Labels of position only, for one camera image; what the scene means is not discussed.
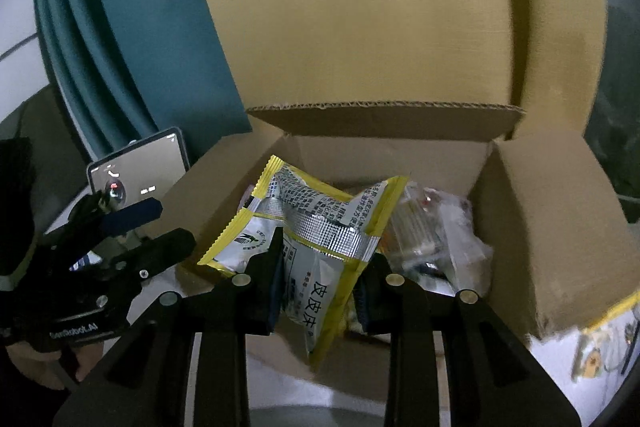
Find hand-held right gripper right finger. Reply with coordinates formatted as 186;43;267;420
352;252;583;427

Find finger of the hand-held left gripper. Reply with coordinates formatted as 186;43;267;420
107;228;197;304
100;197;164;238

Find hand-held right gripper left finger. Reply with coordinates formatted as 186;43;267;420
52;237;286;427

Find yellow silver snack packet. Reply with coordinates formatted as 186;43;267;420
197;155;410;371

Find cardboard box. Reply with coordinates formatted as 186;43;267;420
144;102;640;344

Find person's left hand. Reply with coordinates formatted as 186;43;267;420
7;336;103;390

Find tablet with lit screen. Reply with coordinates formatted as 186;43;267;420
87;127;191;210

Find clear crinkled snack packet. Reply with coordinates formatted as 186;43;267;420
384;186;495;299

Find teal curtain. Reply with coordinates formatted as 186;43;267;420
32;0;253;162

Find small yellow print box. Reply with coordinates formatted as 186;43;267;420
572;299;640;380

